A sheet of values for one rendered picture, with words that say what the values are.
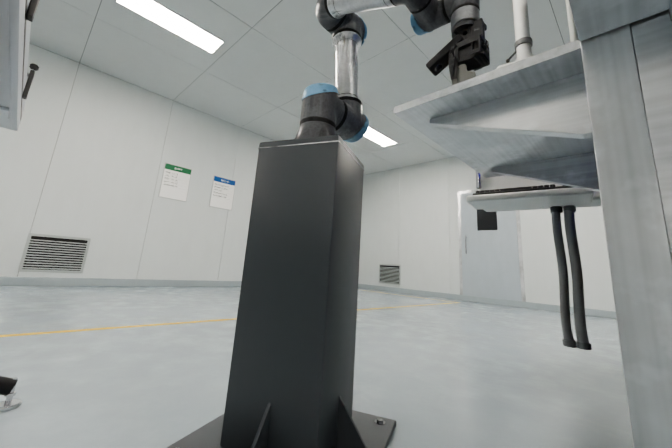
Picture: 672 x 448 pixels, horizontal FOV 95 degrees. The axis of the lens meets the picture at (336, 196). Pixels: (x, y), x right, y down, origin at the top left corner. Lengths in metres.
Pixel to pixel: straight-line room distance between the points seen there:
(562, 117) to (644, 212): 0.26
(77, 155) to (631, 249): 5.36
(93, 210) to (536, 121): 5.11
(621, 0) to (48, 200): 5.27
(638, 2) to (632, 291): 0.43
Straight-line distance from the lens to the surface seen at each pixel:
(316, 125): 0.95
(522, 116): 0.82
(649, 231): 0.62
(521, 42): 2.13
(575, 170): 1.28
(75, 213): 5.28
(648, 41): 0.73
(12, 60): 1.03
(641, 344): 0.62
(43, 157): 5.35
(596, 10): 0.69
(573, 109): 0.80
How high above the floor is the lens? 0.45
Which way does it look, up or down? 13 degrees up
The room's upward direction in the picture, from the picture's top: 4 degrees clockwise
